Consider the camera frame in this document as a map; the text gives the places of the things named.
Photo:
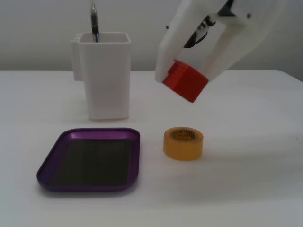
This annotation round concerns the yellow tape roll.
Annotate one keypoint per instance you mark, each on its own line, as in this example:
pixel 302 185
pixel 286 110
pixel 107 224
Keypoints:
pixel 183 147

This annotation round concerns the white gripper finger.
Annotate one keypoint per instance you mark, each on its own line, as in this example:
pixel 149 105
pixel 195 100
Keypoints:
pixel 170 47

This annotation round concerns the black clear ballpoint pen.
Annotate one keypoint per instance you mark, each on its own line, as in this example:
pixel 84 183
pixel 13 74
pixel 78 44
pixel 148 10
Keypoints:
pixel 94 21

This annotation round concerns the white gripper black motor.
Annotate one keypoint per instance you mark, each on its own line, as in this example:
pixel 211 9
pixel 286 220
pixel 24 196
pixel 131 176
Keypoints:
pixel 258 35

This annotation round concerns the red cube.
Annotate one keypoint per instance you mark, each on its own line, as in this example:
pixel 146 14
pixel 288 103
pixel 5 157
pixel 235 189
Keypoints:
pixel 187 82

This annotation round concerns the purple metal tray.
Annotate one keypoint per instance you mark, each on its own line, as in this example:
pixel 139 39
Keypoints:
pixel 92 160

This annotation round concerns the white rectangular box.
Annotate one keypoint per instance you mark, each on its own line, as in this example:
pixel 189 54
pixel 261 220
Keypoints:
pixel 106 80

